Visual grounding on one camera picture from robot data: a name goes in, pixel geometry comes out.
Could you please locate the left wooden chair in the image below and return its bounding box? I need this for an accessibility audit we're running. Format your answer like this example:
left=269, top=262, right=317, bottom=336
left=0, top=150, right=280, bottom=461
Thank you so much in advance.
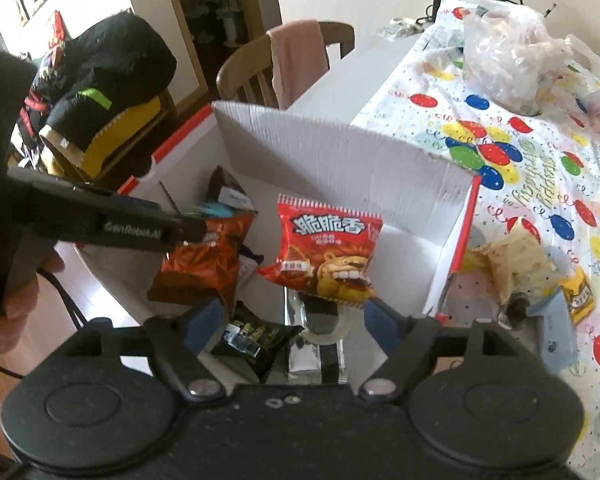
left=216, top=20, right=355, bottom=110

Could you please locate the red lion snack bag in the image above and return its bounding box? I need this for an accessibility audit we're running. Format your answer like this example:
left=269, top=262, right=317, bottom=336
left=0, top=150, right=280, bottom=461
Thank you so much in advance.
left=259, top=194, right=384, bottom=304

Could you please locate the silver foil snack pack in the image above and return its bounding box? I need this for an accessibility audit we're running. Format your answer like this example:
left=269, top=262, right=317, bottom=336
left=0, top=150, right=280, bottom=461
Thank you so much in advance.
left=285, top=288, right=348, bottom=385

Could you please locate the beige snack bag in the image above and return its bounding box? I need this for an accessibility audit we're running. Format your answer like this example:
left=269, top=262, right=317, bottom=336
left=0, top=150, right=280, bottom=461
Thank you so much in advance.
left=460, top=223, right=566, bottom=306

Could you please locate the small black snack packet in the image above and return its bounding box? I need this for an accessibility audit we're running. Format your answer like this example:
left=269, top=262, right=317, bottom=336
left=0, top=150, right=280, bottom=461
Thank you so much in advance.
left=212, top=301, right=303, bottom=384

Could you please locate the clear tray dark cookie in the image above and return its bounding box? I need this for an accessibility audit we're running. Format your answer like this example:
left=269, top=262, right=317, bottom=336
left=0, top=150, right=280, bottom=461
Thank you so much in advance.
left=300, top=295, right=362, bottom=346

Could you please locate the polka dot party tablecloth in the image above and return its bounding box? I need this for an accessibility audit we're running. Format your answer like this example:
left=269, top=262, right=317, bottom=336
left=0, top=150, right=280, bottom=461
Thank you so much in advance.
left=354, top=0, right=600, bottom=479

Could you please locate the pink cloth on chair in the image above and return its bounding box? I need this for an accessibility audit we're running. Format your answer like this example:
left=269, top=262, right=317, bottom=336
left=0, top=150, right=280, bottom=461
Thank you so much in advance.
left=266, top=20, right=328, bottom=110

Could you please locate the blue white snack packet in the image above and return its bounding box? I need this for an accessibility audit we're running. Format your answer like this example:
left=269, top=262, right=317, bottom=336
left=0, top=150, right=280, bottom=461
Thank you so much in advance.
left=526, top=286, right=579, bottom=375

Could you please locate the person's left hand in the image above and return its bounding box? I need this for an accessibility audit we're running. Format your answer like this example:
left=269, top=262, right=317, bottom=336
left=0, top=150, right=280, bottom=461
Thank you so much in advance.
left=0, top=274, right=60, bottom=355

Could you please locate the black jacket on chair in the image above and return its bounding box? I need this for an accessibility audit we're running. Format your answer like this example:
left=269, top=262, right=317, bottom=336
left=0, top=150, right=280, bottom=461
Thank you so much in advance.
left=17, top=12, right=178, bottom=151

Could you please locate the dark brown candy wrapper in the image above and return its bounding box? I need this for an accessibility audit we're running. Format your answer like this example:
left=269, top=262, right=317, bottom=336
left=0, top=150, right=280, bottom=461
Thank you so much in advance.
left=199, top=166, right=258, bottom=219

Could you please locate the orange Oreo snack bag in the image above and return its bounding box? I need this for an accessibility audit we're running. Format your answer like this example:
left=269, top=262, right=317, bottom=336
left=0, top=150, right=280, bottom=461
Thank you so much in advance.
left=147, top=210, right=264, bottom=316

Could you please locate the red and white cardboard box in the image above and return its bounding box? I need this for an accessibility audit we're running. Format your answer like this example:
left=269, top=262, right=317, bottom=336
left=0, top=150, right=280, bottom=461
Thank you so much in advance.
left=74, top=100, right=482, bottom=386

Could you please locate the large clear plastic bag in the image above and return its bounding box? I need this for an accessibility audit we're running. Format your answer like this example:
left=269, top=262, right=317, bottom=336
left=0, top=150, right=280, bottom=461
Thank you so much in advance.
left=463, top=4, right=572, bottom=116

